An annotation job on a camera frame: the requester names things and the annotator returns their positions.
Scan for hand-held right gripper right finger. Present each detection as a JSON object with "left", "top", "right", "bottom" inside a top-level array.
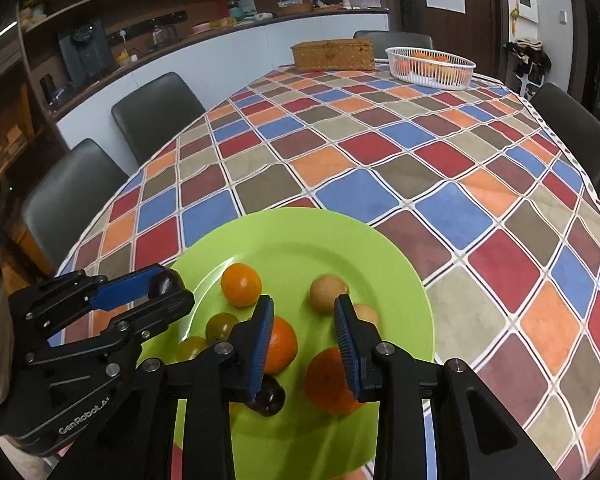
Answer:
[{"left": 333, "top": 295, "right": 563, "bottom": 480}]

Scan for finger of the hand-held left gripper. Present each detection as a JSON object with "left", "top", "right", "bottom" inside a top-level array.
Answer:
[
  {"left": 7, "top": 263, "right": 168, "bottom": 336},
  {"left": 24, "top": 287, "right": 197, "bottom": 367}
]

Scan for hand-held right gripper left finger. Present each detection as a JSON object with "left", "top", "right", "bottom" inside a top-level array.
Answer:
[{"left": 47, "top": 295, "right": 276, "bottom": 480}]

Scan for large orange mandarin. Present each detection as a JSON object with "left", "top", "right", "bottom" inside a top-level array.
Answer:
[{"left": 304, "top": 346, "right": 366, "bottom": 416}]

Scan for dark purple plum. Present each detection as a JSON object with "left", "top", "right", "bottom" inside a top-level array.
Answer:
[
  {"left": 245, "top": 375, "right": 287, "bottom": 418},
  {"left": 147, "top": 269, "right": 186, "bottom": 301}
]

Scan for brownish green round fruit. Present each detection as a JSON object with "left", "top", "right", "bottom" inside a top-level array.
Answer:
[
  {"left": 352, "top": 304, "right": 380, "bottom": 331},
  {"left": 309, "top": 274, "right": 350, "bottom": 313}
]

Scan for olive green tomato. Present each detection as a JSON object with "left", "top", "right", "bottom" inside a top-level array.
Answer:
[{"left": 176, "top": 336, "right": 210, "bottom": 363}]

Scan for green plate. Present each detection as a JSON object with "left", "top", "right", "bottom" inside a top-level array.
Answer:
[{"left": 165, "top": 208, "right": 435, "bottom": 480}]

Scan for small orange tomato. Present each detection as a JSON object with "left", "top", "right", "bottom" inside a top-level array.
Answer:
[{"left": 220, "top": 263, "right": 262, "bottom": 308}]

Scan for dark grey chair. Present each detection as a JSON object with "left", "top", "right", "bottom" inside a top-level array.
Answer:
[
  {"left": 530, "top": 82, "right": 600, "bottom": 186},
  {"left": 111, "top": 72, "right": 207, "bottom": 163},
  {"left": 353, "top": 30, "right": 434, "bottom": 52},
  {"left": 21, "top": 138, "right": 131, "bottom": 273}
]

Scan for checked colourful tablecloth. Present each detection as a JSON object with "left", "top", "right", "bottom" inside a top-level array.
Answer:
[{"left": 55, "top": 57, "right": 600, "bottom": 480}]

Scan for black coffee machine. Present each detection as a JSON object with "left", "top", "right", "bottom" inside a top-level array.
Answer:
[{"left": 57, "top": 17, "right": 116, "bottom": 88}]

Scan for glass kettle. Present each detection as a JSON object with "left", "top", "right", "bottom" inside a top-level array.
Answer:
[{"left": 150, "top": 20, "right": 173, "bottom": 48}]

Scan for white kitchen counter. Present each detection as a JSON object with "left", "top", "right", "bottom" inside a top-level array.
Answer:
[{"left": 50, "top": 7, "right": 391, "bottom": 151}]

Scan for white plastic basket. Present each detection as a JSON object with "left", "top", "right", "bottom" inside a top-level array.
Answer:
[{"left": 385, "top": 46, "right": 477, "bottom": 91}]

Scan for woven wicker box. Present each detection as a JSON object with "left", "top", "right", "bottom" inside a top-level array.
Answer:
[{"left": 290, "top": 39, "right": 376, "bottom": 73}]

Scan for pile of basket mandarins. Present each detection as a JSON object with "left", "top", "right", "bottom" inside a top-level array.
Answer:
[{"left": 395, "top": 50, "right": 468, "bottom": 83}]

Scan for dark wooden door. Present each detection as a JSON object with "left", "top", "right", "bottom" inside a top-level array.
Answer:
[{"left": 389, "top": 0, "right": 503, "bottom": 76}]

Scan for hanging bags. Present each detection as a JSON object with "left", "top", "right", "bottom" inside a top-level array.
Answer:
[{"left": 504, "top": 37, "right": 552, "bottom": 98}]

